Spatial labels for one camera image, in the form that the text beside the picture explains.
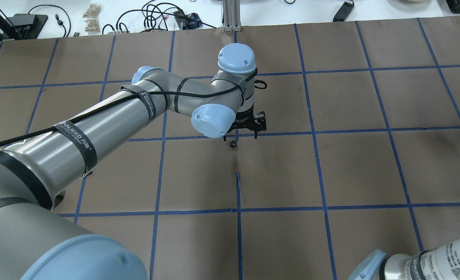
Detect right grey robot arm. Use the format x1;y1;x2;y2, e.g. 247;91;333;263
349;238;460;280

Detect aluminium frame post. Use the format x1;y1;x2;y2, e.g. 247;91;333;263
221;0;242;32

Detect black power adapter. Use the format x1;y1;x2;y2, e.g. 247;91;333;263
333;0;355;22

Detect tangled black cables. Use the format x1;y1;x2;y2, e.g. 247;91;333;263
102;0;217;35

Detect brown paper table cover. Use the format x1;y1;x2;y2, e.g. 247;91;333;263
0;16;460;280

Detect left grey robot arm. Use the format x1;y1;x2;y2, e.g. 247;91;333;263
0;43;266;280

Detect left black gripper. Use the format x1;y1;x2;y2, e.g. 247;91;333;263
223;108;267;141

